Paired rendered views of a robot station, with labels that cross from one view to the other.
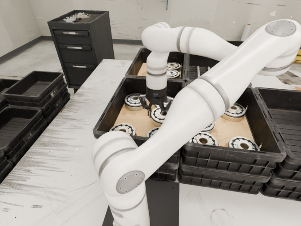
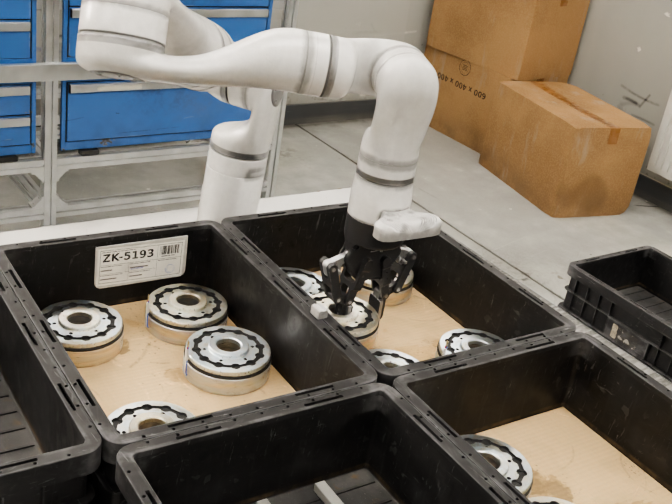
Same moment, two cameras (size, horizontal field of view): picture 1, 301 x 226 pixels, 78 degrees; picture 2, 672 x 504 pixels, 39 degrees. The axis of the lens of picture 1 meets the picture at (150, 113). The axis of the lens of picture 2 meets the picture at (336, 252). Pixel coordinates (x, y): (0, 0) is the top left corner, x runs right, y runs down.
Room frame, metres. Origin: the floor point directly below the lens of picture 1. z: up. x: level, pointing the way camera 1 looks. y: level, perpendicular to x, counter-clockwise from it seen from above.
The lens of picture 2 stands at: (1.29, -0.82, 1.47)
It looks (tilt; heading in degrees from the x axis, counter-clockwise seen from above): 26 degrees down; 134
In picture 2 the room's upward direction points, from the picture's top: 9 degrees clockwise
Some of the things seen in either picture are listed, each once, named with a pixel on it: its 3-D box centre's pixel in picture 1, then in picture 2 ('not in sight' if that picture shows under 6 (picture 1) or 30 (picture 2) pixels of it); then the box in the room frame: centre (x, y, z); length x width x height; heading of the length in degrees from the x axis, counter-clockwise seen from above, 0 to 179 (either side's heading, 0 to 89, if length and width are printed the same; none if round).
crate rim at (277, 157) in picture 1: (224, 112); (173, 317); (0.55, -0.28, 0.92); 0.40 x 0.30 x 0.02; 170
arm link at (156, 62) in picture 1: (158, 49); (398, 116); (0.61, -0.03, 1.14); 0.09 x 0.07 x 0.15; 146
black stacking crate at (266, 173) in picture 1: (221, 122); (170, 355); (0.55, -0.28, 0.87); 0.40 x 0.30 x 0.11; 170
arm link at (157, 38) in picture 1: (165, 38); (372, 72); (0.57, -0.04, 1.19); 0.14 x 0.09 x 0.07; 56
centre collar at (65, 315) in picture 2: (244, 146); (79, 319); (0.43, -0.33, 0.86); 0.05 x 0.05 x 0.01
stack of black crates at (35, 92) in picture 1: (44, 104); not in sight; (1.35, 0.95, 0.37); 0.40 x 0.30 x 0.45; 172
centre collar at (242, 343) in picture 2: not in sight; (228, 346); (0.57, -0.21, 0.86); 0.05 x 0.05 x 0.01
